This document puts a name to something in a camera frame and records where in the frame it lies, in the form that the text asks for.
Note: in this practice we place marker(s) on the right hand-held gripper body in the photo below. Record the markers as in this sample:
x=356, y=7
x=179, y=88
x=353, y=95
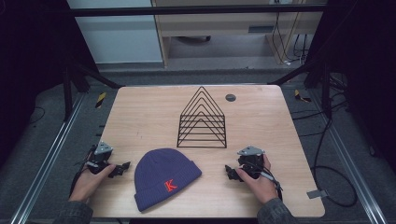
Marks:
x=251, y=161

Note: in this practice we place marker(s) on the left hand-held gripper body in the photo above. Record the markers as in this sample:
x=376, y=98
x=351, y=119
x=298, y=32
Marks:
x=99, y=157

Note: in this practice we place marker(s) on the person's right hand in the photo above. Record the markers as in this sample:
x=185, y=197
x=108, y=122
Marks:
x=260, y=186

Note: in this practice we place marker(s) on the person's left hand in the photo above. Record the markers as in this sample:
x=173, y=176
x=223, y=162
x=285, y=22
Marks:
x=88, y=183

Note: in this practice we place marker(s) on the purple knit beanie red letter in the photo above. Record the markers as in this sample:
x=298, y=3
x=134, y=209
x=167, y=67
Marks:
x=163, y=179

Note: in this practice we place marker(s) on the yellow black striped tape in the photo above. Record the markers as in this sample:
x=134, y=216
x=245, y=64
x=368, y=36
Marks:
x=100, y=100
x=301, y=96

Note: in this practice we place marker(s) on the grey tape piece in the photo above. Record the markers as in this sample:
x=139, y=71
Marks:
x=317, y=194

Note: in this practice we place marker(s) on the black metal stand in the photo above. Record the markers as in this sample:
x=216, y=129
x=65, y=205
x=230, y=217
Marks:
x=74, y=84
x=317, y=74

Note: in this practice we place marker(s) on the white cabinet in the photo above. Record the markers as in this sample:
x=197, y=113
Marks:
x=118, y=37

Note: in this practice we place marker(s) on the light wooden desk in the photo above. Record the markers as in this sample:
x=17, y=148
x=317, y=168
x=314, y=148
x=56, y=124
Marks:
x=218, y=23

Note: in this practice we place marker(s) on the aluminium rail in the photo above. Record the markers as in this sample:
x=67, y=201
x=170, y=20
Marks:
x=46, y=158
x=348, y=155

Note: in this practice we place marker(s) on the black horizontal frame bar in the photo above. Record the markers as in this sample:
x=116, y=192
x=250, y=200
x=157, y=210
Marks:
x=186, y=11

